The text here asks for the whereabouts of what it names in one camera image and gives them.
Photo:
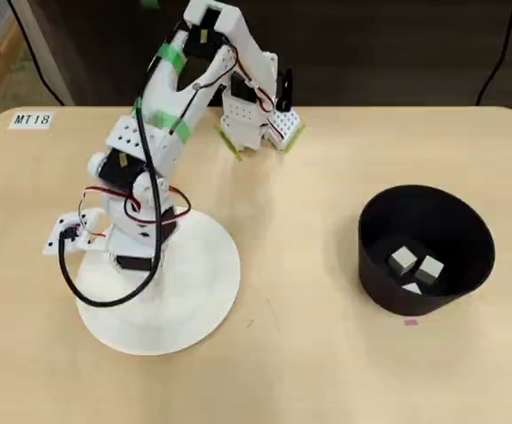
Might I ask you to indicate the small pink tape mark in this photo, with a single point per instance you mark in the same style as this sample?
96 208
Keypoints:
411 322

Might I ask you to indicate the white cube block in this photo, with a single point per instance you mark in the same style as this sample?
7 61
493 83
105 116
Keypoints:
411 289
429 269
402 259

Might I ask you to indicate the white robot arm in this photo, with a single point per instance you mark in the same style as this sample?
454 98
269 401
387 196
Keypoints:
167 93

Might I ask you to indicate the white MT18 label sticker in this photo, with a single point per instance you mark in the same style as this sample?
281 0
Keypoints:
31 119

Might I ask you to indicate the black pot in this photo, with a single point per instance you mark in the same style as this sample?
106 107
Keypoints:
415 212

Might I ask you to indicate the white round plate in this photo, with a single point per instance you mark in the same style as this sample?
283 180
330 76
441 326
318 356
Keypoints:
203 287

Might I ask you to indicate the green tape strip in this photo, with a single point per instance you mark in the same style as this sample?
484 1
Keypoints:
293 139
229 143

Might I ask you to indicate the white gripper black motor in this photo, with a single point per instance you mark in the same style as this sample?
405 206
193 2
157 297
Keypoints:
129 262

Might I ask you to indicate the black table clamp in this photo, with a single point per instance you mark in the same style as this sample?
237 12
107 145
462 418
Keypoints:
286 88

